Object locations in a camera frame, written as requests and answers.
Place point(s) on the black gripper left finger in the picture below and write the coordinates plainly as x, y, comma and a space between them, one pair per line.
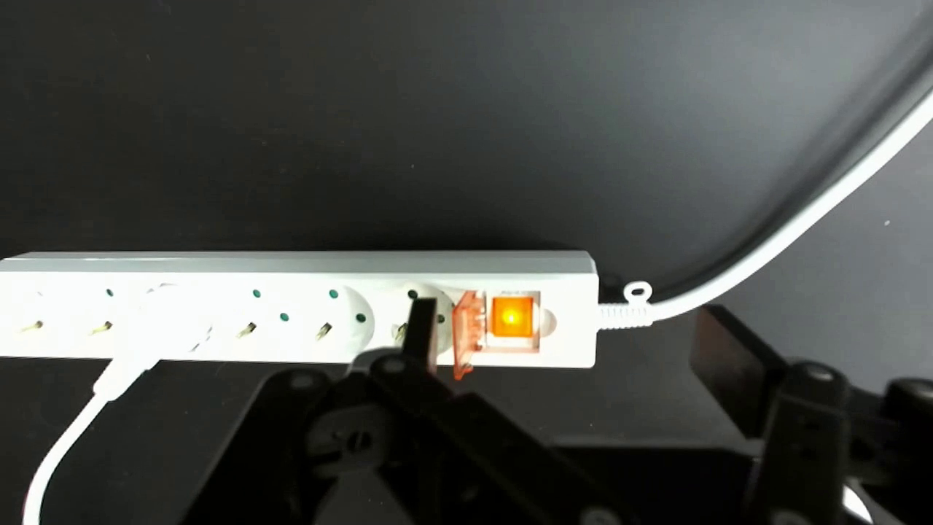
422, 335

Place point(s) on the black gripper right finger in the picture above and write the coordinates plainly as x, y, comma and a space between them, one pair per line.
804, 408

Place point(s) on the white power strip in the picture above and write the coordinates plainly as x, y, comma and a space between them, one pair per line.
243, 311

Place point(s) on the orange transparent tape piece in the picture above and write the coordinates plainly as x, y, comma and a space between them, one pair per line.
463, 335

